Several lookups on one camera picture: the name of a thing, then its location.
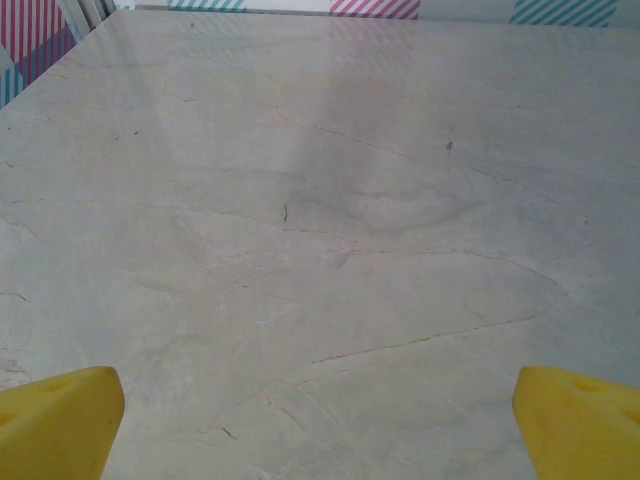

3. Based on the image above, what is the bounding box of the aluminium frame post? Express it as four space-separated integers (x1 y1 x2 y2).
64 0 119 49

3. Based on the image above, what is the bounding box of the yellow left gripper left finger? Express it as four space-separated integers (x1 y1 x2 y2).
0 365 126 480

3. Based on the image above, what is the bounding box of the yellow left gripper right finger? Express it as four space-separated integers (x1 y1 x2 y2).
512 365 640 480

